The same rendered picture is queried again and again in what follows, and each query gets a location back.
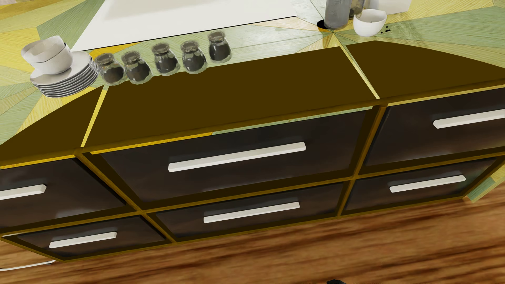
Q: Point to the dark brown drawer cabinet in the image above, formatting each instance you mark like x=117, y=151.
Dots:
x=252, y=157

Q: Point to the glass spice jar dark contents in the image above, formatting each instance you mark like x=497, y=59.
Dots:
x=110, y=70
x=219, y=48
x=193, y=58
x=165, y=59
x=136, y=68

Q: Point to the white sink basin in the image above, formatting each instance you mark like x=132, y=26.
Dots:
x=185, y=17

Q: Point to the tall grey glass container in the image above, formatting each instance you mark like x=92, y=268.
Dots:
x=338, y=12

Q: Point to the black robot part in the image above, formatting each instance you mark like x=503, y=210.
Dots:
x=336, y=281

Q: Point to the small white bowl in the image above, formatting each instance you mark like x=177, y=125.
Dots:
x=369, y=23

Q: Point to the white box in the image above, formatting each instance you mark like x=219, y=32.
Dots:
x=388, y=5

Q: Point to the stack of white plates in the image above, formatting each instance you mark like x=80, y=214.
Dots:
x=65, y=81

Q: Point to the white bowl on plates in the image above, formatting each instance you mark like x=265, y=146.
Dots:
x=47, y=54

